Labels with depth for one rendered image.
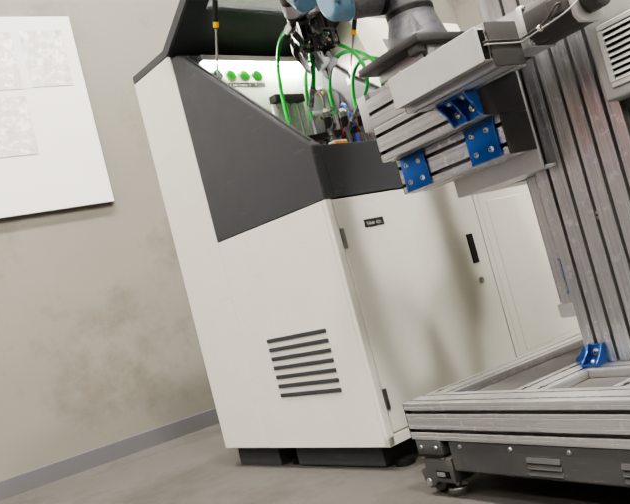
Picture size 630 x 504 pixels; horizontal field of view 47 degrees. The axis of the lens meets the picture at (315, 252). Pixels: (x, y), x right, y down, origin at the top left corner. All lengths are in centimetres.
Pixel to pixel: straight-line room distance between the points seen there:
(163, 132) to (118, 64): 151
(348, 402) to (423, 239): 56
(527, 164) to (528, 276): 106
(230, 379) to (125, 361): 128
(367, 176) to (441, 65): 77
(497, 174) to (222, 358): 130
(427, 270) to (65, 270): 206
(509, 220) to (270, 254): 90
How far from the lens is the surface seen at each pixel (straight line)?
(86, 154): 395
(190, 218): 265
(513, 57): 151
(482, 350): 246
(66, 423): 376
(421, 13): 180
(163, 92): 273
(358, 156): 222
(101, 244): 388
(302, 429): 239
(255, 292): 240
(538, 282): 278
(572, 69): 171
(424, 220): 236
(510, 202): 274
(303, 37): 228
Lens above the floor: 55
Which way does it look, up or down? 3 degrees up
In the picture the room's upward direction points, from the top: 15 degrees counter-clockwise
